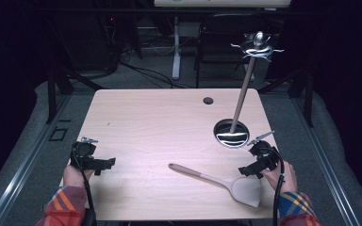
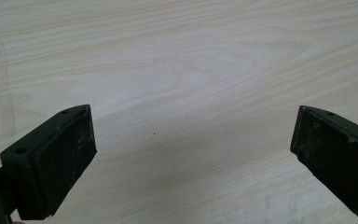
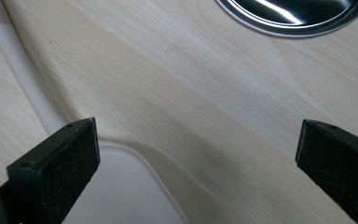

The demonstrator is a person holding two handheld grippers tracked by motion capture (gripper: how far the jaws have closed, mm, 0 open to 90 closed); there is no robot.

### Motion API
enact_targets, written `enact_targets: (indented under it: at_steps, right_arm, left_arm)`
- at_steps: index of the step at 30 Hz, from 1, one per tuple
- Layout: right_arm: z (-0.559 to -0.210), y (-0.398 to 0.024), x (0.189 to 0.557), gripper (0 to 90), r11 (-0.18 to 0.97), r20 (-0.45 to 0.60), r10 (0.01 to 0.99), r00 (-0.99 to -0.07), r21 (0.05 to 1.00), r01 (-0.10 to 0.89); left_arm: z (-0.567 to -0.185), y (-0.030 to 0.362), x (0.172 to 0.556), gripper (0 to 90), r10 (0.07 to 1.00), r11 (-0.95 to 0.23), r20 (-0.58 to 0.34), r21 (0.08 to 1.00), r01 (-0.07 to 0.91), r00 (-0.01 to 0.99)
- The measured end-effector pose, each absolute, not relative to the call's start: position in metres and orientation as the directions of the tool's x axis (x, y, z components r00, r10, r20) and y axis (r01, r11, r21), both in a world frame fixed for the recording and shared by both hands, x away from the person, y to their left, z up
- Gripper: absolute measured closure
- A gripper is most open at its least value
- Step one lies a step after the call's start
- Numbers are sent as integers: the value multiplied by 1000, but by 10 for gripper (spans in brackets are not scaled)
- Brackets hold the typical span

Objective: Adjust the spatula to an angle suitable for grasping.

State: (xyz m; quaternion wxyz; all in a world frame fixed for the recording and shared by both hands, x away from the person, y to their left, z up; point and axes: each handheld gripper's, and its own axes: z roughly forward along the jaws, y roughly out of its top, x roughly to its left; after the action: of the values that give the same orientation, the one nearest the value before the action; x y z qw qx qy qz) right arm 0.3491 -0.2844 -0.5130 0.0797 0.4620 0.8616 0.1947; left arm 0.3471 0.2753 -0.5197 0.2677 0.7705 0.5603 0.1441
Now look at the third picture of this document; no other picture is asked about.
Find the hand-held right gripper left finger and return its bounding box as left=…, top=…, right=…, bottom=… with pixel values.
left=0, top=117, right=102, bottom=224

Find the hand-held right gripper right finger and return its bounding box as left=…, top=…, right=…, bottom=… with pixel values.
left=295, top=119, right=358, bottom=224

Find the round stainless steel plate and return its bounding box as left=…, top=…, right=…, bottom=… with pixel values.
left=214, top=0, right=358, bottom=39

